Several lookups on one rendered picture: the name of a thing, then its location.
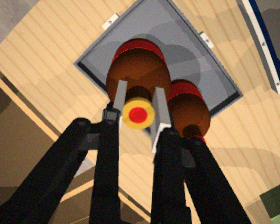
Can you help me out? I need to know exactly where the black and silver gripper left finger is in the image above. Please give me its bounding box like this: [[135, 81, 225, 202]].
[[0, 80, 127, 224]]

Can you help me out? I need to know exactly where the brown bottle with yellow cap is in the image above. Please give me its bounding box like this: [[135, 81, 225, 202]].
[[106, 38, 171, 129]]

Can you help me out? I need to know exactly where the white flat rail with screws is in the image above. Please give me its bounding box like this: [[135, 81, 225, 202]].
[[102, 0, 280, 95]]

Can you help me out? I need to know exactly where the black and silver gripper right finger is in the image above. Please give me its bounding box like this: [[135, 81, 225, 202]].
[[150, 87, 252, 224]]

